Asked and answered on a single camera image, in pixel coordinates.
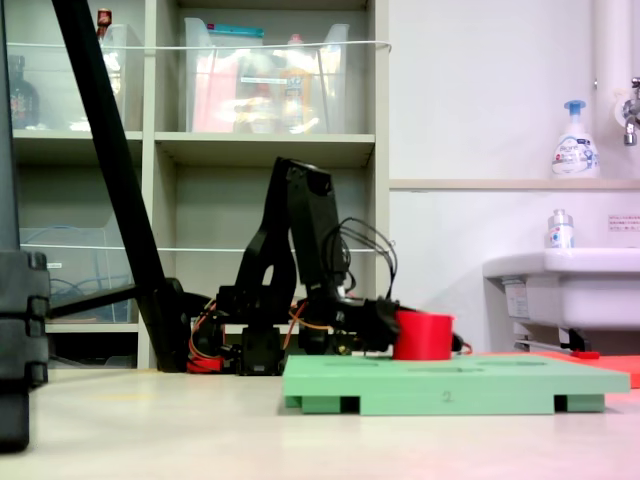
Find clear plastic storage box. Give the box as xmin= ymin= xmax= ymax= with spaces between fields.
xmin=7 ymin=23 xmax=130 ymax=132

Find green shape sorting board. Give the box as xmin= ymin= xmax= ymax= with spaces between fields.
xmin=282 ymin=353 xmax=631 ymax=417

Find brown bottle with label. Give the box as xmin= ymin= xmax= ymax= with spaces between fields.
xmin=95 ymin=7 xmax=113 ymax=44

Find blue-edged plastic bag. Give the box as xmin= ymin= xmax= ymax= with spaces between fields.
xmin=206 ymin=25 xmax=265 ymax=42

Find small orange flat block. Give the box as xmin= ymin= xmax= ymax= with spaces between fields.
xmin=472 ymin=349 xmax=640 ymax=390

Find white pump soap bottle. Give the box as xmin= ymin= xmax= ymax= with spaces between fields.
xmin=550 ymin=99 xmax=601 ymax=180

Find metal faucet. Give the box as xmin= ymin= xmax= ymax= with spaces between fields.
xmin=613 ymin=77 xmax=640 ymax=147

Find white cord across shelf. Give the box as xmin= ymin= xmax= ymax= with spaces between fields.
xmin=19 ymin=239 xmax=397 ymax=254

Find notched black stack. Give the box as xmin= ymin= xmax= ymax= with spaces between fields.
xmin=0 ymin=249 xmax=52 ymax=454

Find red cylinder block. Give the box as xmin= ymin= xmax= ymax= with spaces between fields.
xmin=392 ymin=309 xmax=456 ymax=362

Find dark glass bottle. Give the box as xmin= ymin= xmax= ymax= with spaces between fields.
xmin=7 ymin=54 xmax=41 ymax=130

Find beige shelf unit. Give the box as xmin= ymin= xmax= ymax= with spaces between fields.
xmin=0 ymin=0 xmax=391 ymax=371

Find large clear storage box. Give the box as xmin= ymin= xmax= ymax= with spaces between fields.
xmin=183 ymin=17 xmax=350 ymax=135

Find pink printed wall sign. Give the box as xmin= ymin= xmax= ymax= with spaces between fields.
xmin=607 ymin=214 xmax=640 ymax=234

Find spray bottle with pink cap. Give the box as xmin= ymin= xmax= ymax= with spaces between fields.
xmin=278 ymin=33 xmax=316 ymax=134

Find looped black gripper wires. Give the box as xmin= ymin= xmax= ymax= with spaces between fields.
xmin=322 ymin=217 xmax=400 ymax=304

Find white sink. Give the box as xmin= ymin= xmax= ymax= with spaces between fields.
xmin=482 ymin=247 xmax=640 ymax=351

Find thin black tripod brace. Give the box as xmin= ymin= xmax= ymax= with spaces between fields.
xmin=48 ymin=283 xmax=139 ymax=320

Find clear box with blue cables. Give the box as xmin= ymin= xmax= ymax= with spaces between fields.
xmin=19 ymin=227 xmax=139 ymax=325

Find black tripod leg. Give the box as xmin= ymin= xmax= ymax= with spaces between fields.
xmin=51 ymin=0 xmax=199 ymax=374

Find small clear bottle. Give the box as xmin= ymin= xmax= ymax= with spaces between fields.
xmin=545 ymin=208 xmax=576 ymax=250

